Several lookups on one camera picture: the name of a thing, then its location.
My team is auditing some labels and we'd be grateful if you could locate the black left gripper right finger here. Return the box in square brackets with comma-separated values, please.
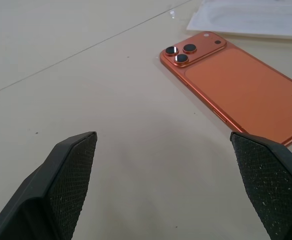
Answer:
[230, 131, 292, 240]

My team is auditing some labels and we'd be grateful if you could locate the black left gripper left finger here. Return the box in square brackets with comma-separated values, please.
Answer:
[0, 130, 98, 240]

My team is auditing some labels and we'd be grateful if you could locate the orange smartphone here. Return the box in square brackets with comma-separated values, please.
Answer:
[159, 31, 292, 148]

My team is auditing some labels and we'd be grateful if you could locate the white plastic tray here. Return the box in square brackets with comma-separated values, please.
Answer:
[186, 0, 292, 40]

